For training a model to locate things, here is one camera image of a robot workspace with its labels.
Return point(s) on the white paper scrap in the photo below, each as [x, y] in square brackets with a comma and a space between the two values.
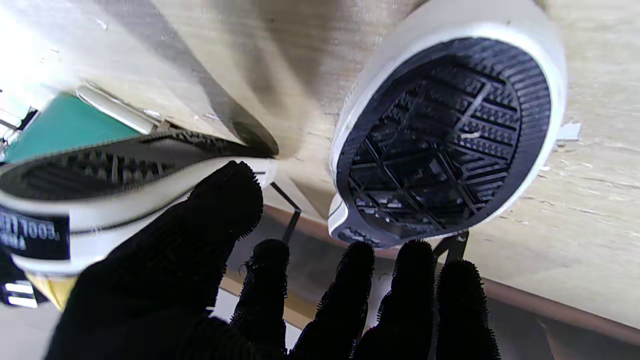
[569, 132]

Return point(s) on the yellow canvas sneaker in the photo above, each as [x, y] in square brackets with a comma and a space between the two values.
[90, 200]
[440, 140]

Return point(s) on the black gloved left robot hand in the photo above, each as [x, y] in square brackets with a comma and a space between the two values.
[165, 280]

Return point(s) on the beige hand brush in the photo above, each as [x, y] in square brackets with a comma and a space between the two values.
[117, 110]

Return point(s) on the small wooden stand black legs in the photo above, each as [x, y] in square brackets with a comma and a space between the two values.
[292, 220]

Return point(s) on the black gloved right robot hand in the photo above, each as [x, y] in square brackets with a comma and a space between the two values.
[15, 292]

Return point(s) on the teal plastic basin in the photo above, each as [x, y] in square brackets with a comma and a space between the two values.
[65, 130]

